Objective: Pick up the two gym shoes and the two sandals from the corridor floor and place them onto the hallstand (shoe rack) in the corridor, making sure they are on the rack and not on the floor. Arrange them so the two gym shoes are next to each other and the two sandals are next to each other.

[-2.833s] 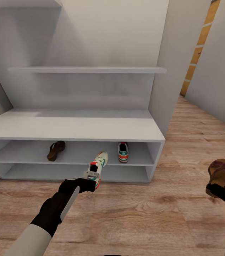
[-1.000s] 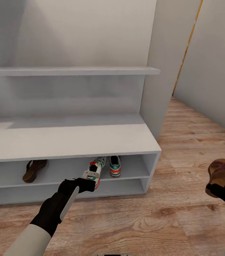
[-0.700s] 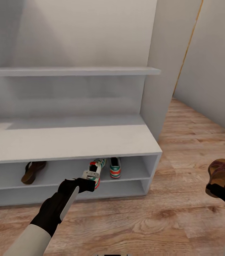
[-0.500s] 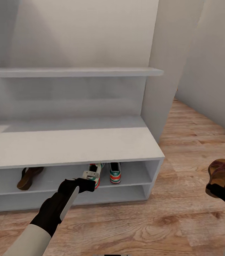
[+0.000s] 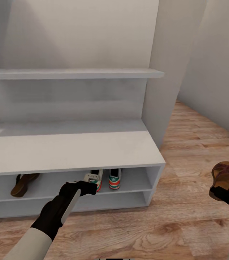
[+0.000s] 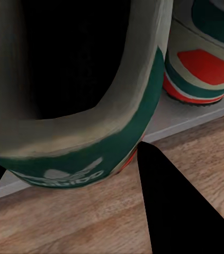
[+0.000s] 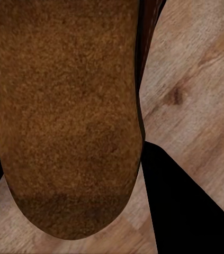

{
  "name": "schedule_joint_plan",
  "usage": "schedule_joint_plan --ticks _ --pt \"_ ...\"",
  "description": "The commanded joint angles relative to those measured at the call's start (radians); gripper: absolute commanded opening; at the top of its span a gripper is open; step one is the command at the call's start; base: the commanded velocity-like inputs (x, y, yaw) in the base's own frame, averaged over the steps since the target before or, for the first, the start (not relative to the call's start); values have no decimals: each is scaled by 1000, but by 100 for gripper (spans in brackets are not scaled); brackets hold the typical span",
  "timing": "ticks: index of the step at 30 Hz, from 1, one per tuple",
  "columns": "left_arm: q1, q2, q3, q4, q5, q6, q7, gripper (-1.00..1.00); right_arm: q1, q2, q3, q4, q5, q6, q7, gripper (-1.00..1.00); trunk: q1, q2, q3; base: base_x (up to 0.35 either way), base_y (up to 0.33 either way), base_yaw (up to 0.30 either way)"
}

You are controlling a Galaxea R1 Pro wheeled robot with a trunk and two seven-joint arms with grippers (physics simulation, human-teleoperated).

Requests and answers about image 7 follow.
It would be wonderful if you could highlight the sandal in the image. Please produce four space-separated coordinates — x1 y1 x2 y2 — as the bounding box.
0 0 166 240

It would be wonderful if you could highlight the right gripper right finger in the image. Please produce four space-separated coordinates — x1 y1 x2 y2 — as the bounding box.
141 141 224 254

